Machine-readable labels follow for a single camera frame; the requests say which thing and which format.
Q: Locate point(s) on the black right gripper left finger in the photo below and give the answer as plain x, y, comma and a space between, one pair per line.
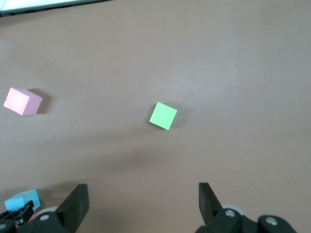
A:
75, 206

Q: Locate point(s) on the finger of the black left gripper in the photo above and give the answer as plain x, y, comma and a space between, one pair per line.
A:
25, 213

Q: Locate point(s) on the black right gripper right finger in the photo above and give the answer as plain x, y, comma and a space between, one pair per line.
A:
207, 204

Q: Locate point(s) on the light blue foam cube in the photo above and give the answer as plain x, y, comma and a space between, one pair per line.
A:
14, 203

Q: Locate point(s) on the green foam cube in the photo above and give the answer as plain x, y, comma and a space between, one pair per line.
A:
162, 116

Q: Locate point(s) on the pink foam cube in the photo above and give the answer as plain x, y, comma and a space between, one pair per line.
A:
19, 102

